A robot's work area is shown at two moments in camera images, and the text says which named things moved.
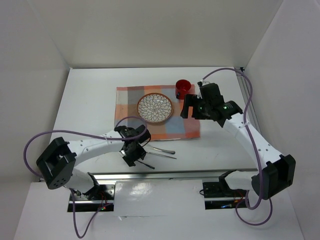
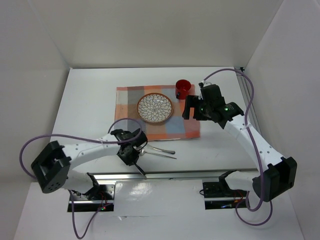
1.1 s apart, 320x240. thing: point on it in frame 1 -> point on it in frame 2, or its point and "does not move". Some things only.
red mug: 182,86 does not move
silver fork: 149,166 -> 139,169
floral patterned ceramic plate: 154,107 does not move
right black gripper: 189,100 does not move
